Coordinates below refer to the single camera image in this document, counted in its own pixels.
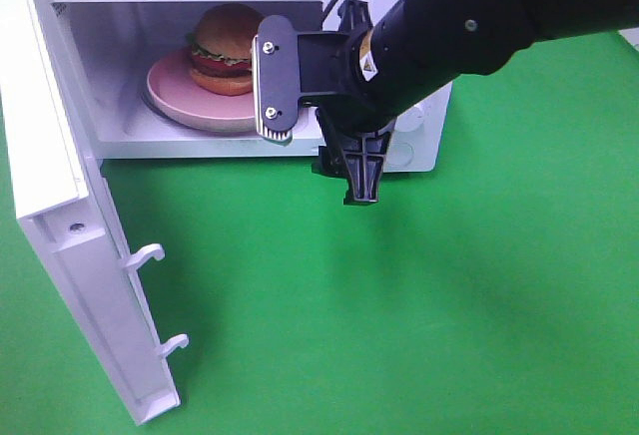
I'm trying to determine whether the pink round plate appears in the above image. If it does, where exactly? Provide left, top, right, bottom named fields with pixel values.
left=146, top=48, right=256, bottom=134

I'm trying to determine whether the round white door button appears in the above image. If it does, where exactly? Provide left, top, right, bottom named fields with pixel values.
left=386, top=143, right=414, bottom=167

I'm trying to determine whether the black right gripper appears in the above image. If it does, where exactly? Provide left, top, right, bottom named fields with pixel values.
left=312, top=0, right=397, bottom=206

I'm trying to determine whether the green table cloth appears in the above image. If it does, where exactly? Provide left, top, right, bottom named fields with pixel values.
left=1, top=33, right=638, bottom=434

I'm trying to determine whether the glass microwave turntable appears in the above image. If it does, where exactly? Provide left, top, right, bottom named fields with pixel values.
left=139, top=84, right=170, bottom=121

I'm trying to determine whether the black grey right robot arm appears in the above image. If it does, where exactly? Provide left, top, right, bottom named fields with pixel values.
left=299, top=0, right=638, bottom=205

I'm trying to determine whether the burger with lettuce and tomato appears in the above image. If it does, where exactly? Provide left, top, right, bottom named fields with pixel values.
left=189, top=3, right=264, bottom=96

